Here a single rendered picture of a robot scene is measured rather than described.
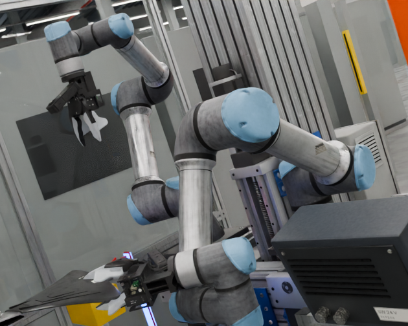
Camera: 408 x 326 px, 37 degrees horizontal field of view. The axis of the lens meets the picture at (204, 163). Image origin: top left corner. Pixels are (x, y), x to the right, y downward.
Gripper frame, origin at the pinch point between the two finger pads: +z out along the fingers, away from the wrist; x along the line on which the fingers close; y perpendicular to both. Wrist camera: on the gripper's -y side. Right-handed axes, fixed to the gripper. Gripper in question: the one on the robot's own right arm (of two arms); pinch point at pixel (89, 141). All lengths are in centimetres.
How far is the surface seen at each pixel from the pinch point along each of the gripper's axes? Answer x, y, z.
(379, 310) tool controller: -98, -18, 40
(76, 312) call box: 8, -18, 46
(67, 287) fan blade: -24, -33, 31
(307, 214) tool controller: -86, -14, 24
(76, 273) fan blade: -17.6, -26.2, 30.0
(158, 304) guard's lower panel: 46, 33, 70
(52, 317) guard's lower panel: 46, -9, 54
